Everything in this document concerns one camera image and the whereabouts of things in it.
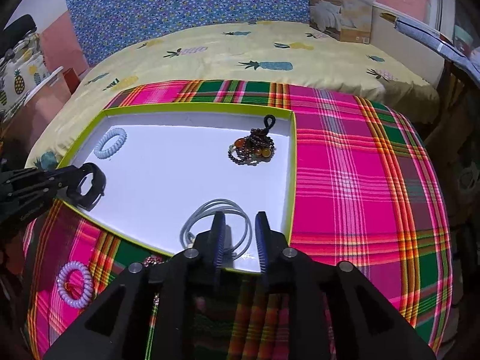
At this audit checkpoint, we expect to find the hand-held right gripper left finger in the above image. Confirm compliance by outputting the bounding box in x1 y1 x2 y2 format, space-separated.
43 211 233 360

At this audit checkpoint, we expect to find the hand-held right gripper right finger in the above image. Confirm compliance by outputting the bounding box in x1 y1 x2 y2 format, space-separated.
255 211 437 360

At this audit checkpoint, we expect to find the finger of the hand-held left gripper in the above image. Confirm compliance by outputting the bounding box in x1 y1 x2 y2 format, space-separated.
5 185 73 211
0 164 88 191

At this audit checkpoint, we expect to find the grey cord bracelet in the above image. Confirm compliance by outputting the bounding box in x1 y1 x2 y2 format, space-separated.
181 199 253 261

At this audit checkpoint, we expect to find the black wrist band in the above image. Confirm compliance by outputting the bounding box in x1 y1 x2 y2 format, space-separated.
67 162 107 211

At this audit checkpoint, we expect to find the pink beaded bracelet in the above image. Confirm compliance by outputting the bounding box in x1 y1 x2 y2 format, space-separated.
142 254 166 308

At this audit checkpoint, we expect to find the purple spiral hair tie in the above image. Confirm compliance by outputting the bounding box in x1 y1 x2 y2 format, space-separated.
57 260 94 310

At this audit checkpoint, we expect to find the green-edged white tray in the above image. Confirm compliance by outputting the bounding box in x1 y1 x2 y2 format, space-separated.
56 102 299 274

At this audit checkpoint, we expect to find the white plastic object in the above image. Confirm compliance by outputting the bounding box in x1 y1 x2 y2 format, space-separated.
24 65 65 104

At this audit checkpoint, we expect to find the red-brown bedside stand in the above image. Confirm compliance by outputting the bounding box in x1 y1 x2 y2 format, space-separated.
62 68 81 95

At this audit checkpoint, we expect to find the pineapple print pillow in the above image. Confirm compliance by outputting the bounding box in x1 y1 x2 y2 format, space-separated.
0 34 49 121

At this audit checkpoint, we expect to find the pink green plaid cloth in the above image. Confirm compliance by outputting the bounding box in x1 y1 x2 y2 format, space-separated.
22 79 454 360

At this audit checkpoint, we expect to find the black object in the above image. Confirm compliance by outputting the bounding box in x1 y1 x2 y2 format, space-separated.
2 14 38 43

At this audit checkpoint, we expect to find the bed with pineapple sheet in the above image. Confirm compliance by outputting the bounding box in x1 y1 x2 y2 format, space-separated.
24 20 439 169

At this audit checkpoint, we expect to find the dark wooden furniture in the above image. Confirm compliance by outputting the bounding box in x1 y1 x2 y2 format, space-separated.
424 54 480 346

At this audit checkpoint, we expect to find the blue floral headboard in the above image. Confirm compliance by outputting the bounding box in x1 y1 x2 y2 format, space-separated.
64 0 312 77

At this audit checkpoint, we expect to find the cardboard quilt box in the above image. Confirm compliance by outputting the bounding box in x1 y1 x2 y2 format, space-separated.
305 0 377 44

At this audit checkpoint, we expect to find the cluttered side shelf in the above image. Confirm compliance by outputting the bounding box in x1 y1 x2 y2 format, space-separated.
380 12 480 77

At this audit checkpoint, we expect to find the teal white box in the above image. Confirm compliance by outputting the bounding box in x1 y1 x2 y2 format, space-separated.
454 24 475 56

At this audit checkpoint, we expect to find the light blue spiral hair tie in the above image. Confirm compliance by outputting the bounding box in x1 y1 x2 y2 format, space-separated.
93 127 128 159

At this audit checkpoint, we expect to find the dark beaded bracelet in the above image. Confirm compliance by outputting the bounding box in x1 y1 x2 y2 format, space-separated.
227 114 278 167

